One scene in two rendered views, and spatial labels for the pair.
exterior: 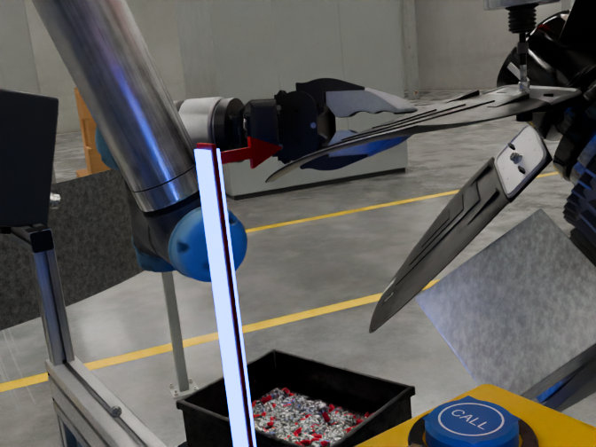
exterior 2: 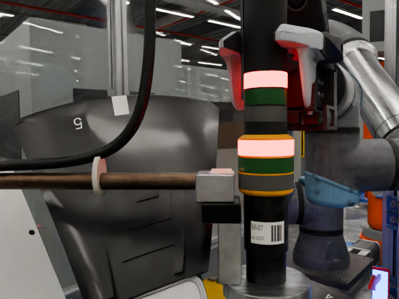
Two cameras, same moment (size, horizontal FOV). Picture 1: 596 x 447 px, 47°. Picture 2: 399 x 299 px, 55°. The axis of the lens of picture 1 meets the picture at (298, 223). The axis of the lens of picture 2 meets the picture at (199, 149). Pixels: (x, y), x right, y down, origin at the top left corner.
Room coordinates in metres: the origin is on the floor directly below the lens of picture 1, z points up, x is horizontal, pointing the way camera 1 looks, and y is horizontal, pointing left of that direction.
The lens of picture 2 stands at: (0.95, -0.37, 1.41)
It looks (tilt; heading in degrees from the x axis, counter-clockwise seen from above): 3 degrees down; 162
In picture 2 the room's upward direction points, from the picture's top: 1 degrees counter-clockwise
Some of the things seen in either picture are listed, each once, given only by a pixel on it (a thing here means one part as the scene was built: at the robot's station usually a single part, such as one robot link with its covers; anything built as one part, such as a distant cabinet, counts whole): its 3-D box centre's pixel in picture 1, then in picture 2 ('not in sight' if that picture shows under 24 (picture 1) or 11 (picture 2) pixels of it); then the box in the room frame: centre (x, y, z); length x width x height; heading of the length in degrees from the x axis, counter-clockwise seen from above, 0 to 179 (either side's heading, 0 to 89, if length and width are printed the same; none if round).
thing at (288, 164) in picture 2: not in sight; (265, 163); (0.68, -0.23, 1.38); 0.04 x 0.04 x 0.01
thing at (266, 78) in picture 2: not in sight; (265, 81); (0.68, -0.23, 1.44); 0.03 x 0.03 x 0.01
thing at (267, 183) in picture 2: not in sight; (265, 179); (0.68, -0.23, 1.37); 0.04 x 0.04 x 0.01
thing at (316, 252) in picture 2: not in sight; (320, 242); (0.06, 0.25, 1.09); 0.15 x 0.15 x 0.10
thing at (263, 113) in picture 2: not in sight; (265, 114); (0.68, -0.23, 1.42); 0.03 x 0.03 x 0.01
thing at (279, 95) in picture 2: not in sight; (265, 98); (0.68, -0.23, 1.43); 0.03 x 0.03 x 0.01
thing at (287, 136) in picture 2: not in sight; (265, 163); (0.68, -0.23, 1.38); 0.04 x 0.04 x 0.05
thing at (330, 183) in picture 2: not in sight; (343, 165); (0.49, -0.01, 1.35); 0.11 x 0.08 x 0.11; 71
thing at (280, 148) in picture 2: not in sight; (265, 146); (0.68, -0.23, 1.39); 0.04 x 0.04 x 0.01
